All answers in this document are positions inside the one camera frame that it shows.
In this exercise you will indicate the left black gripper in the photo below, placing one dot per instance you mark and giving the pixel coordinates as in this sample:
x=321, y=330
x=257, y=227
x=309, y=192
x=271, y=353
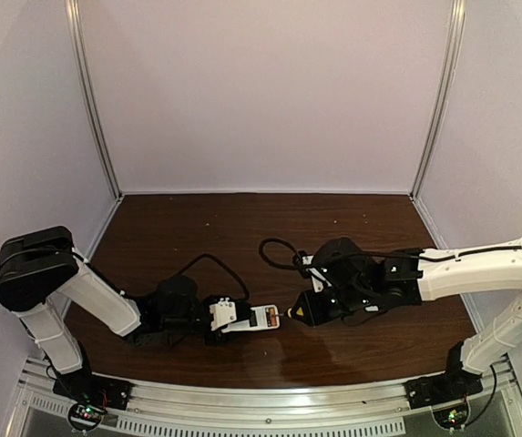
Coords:
x=212, y=331

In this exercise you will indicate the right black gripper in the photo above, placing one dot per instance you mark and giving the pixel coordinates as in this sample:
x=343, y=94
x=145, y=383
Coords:
x=325, y=305

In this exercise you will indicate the white remote control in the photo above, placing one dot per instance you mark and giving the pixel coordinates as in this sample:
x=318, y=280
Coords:
x=256, y=322

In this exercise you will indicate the yellow handled screwdriver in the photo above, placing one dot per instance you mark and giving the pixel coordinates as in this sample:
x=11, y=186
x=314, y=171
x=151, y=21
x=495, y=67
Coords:
x=292, y=314

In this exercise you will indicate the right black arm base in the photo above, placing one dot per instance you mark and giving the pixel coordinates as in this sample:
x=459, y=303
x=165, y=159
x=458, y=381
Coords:
x=447, y=395

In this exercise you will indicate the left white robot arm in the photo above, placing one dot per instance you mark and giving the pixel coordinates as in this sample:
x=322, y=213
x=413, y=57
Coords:
x=37, y=266

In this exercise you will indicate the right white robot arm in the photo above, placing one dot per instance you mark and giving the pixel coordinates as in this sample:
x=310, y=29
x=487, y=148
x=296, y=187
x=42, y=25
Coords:
x=350, y=279

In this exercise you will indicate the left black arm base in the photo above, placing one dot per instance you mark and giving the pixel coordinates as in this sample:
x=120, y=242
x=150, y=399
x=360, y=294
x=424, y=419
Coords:
x=93, y=396

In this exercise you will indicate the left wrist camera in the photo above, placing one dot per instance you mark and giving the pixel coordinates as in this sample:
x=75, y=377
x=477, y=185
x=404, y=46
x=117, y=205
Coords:
x=222, y=313

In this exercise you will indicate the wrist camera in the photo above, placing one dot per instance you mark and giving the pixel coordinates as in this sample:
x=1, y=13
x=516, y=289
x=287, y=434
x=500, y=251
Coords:
x=318, y=281
x=222, y=313

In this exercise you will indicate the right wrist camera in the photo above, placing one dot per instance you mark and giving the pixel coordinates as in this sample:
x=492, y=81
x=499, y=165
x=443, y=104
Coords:
x=318, y=281

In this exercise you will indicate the front aluminium table rail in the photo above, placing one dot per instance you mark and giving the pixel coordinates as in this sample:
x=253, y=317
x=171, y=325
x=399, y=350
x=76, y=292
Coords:
x=371, y=409

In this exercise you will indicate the right aluminium frame post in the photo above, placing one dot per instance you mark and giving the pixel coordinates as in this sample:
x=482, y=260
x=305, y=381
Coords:
x=453, y=43

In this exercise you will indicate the aluminium frame post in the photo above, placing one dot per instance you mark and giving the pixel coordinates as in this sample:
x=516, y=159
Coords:
x=89, y=98
x=453, y=43

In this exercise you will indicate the left aluminium frame post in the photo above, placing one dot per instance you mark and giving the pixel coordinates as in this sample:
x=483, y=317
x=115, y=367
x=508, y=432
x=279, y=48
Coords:
x=89, y=98

